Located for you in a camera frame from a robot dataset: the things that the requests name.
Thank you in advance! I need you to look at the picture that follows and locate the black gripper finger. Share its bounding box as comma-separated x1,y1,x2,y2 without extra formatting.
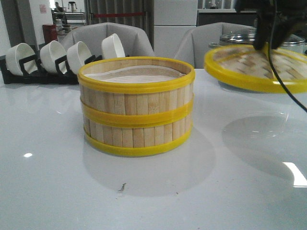
253,15,270,50

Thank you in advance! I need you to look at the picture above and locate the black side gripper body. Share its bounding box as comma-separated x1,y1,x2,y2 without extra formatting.
235,0,307,49

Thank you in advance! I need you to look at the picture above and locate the woven bamboo steamer lid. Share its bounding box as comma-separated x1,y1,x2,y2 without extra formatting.
204,45,307,93

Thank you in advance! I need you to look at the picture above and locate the bamboo steamer tier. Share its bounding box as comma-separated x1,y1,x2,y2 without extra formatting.
78,57,195,128
84,115,192,157

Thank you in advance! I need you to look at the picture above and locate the glass pot lid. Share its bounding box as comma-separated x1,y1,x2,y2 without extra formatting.
220,28,306,46

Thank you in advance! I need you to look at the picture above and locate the green electric cooking pot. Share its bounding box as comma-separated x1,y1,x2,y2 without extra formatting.
208,41,307,54

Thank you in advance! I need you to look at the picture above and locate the dark counter with shelf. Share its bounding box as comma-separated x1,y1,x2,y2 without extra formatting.
196,9,257,26

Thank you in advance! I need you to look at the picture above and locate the grey chair right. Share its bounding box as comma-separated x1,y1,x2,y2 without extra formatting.
173,22,249,69

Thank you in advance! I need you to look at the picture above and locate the grey chair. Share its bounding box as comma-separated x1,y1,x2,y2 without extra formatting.
60,23,155,57
173,22,249,69

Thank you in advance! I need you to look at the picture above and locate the white cabinet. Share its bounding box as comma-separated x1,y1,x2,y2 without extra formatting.
153,0,198,58

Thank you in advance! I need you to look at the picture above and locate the grey chair left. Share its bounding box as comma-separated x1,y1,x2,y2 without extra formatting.
60,23,155,57

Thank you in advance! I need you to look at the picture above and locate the white cloth liner left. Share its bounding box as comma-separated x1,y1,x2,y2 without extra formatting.
85,65,185,83

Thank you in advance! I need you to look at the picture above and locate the red barrier belt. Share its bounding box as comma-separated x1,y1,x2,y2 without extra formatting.
93,12,146,18

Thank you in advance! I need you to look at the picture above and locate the white bowl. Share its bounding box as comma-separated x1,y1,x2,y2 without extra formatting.
101,33,125,59
5,43,35,76
40,40,67,74
67,41,92,75

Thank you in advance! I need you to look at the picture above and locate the red bin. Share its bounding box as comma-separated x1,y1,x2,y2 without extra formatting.
42,24,58,45

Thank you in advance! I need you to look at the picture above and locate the black dish rack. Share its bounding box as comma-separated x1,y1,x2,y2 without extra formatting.
0,54,103,85

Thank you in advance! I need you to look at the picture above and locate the white bowl far left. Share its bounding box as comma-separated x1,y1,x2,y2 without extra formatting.
5,43,35,76

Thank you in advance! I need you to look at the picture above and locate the thin black cable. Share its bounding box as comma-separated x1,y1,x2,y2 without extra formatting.
266,14,307,111

